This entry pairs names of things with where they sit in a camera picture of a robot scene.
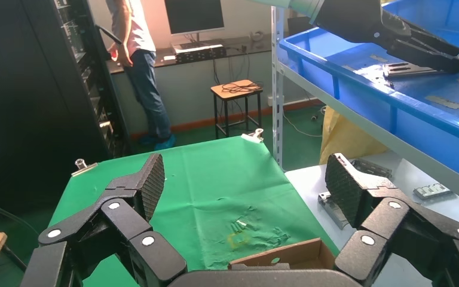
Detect black rack device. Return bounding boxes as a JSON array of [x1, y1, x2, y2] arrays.
[[173, 42, 227, 65]]

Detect small slotted metal strip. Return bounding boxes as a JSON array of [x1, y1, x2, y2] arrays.
[[412, 182, 453, 201]]

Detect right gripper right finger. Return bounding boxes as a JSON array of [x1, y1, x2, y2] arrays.
[[324, 153, 459, 287]]

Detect wooden top black stool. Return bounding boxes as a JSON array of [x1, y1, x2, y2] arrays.
[[210, 79, 264, 140]]

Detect silver metal IO shield plate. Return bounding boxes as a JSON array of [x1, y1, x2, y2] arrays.
[[381, 52, 459, 79]]

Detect dark desk counter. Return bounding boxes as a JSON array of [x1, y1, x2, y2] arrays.
[[106, 33, 278, 75]]

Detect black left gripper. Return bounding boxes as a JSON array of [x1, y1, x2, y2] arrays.
[[310, 0, 459, 75]]

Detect shallow brown cardboard box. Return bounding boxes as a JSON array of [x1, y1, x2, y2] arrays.
[[228, 237, 336, 271]]

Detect person in white shirt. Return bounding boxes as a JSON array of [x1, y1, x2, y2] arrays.
[[103, 0, 176, 151]]

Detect white tape scrap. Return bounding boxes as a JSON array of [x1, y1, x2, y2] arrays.
[[230, 219, 249, 234]]

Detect black handle bar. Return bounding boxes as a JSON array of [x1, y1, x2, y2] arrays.
[[96, 24, 123, 45]]

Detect blue plastic tray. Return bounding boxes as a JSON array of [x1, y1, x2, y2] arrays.
[[279, 0, 459, 187]]

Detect black coiled cable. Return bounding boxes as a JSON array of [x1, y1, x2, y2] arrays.
[[221, 81, 264, 94]]

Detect perforated shelf upright post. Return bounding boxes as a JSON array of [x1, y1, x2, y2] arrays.
[[271, 5, 286, 170]]

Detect green table cloth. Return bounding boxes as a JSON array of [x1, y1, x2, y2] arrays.
[[47, 136, 340, 287]]

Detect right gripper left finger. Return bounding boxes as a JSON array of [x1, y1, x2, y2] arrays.
[[19, 153, 188, 287]]

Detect person bare hand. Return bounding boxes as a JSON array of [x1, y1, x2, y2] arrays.
[[108, 41, 134, 68]]

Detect grey folded metal bracket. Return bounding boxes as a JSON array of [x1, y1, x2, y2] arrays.
[[350, 158, 393, 180]]

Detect black computer monitor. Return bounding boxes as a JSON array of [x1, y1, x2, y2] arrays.
[[163, 0, 225, 44]]

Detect black server rack cabinet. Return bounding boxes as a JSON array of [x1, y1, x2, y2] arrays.
[[0, 0, 132, 216]]

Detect silver binder clip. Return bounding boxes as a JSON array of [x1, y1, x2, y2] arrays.
[[240, 127, 265, 144], [70, 158, 99, 178]]

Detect grey stamped metal plate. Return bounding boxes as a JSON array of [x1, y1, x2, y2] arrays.
[[317, 191, 351, 231]]

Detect yellow woven sack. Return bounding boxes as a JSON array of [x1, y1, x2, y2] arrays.
[[319, 106, 390, 166]]

